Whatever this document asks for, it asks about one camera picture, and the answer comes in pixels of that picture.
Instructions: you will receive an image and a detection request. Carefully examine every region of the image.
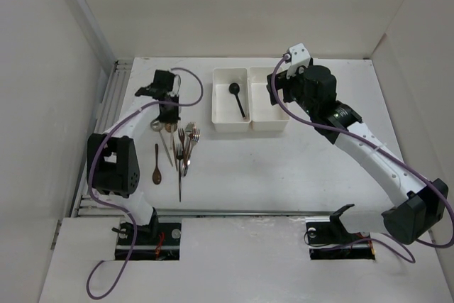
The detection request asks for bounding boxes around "silver spoon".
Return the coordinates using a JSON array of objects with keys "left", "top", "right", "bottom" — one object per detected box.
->
[{"left": 150, "top": 119, "right": 173, "bottom": 166}]

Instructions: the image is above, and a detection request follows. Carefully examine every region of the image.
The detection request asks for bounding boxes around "silver fork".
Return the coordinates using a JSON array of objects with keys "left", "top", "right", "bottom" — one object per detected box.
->
[{"left": 183, "top": 122, "right": 196, "bottom": 157}]

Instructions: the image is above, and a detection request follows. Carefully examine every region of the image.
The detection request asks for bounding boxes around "copper fork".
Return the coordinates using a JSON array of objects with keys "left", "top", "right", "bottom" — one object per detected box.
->
[{"left": 183, "top": 128, "right": 201, "bottom": 177}]

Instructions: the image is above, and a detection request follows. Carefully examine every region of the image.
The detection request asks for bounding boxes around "black metal fork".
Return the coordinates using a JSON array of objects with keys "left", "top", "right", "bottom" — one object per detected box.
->
[{"left": 176, "top": 143, "right": 184, "bottom": 202}]

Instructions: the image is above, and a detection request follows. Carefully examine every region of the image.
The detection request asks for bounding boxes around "black spoon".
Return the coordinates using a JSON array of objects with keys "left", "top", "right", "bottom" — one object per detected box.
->
[{"left": 228, "top": 82, "right": 246, "bottom": 119}]

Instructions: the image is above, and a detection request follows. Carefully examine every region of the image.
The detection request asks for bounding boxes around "brown wooden spoon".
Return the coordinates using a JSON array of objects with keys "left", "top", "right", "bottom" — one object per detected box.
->
[{"left": 152, "top": 143, "right": 162, "bottom": 185}]

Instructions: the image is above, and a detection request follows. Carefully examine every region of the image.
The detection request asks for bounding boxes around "copper spoon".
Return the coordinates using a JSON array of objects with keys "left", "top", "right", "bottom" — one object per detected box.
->
[{"left": 164, "top": 123, "right": 177, "bottom": 150}]

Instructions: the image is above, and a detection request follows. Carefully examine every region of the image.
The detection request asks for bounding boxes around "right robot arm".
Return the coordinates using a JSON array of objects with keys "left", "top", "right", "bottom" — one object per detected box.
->
[{"left": 267, "top": 64, "right": 453, "bottom": 245}]

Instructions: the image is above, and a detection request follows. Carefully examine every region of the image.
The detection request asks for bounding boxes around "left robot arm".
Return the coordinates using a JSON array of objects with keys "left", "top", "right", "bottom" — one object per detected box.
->
[{"left": 87, "top": 70, "right": 181, "bottom": 244}]

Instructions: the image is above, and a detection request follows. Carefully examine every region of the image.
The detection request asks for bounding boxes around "white right plastic container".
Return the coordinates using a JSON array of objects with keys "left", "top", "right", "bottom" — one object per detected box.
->
[{"left": 248, "top": 67, "right": 289, "bottom": 132}]

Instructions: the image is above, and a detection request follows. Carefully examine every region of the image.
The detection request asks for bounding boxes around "white plastic container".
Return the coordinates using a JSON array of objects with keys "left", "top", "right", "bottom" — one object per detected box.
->
[
  {"left": 248, "top": 67, "right": 289, "bottom": 132},
  {"left": 211, "top": 67, "right": 251, "bottom": 133}
]

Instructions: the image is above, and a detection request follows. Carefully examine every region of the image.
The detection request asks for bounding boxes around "white left plastic container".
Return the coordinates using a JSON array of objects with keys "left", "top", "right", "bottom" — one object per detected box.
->
[{"left": 211, "top": 67, "right": 251, "bottom": 133}]

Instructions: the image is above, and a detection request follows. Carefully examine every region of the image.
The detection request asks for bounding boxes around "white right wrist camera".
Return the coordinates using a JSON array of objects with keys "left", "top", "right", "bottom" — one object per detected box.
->
[{"left": 284, "top": 43, "right": 311, "bottom": 79}]

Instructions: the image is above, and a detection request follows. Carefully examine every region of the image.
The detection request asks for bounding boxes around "aluminium rail left side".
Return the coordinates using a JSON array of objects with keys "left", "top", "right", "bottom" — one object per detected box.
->
[{"left": 69, "top": 60, "right": 133, "bottom": 218}]

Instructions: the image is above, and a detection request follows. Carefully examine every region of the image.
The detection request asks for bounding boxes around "aluminium rail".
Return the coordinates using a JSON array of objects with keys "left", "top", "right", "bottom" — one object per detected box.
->
[
  {"left": 156, "top": 209, "right": 331, "bottom": 218},
  {"left": 69, "top": 60, "right": 133, "bottom": 218}
]

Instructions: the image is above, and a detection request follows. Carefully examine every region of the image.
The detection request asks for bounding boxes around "aluminium rail front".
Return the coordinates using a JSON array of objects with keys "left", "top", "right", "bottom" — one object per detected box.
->
[{"left": 156, "top": 209, "right": 331, "bottom": 218}]

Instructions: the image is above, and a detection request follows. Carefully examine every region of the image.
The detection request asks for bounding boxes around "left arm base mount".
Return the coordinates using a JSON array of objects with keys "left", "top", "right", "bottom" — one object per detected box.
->
[{"left": 111, "top": 222, "right": 182, "bottom": 261}]

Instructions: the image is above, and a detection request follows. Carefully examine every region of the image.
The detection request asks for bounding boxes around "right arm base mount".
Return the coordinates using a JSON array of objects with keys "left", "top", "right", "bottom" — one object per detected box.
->
[{"left": 304, "top": 204, "right": 375, "bottom": 260}]

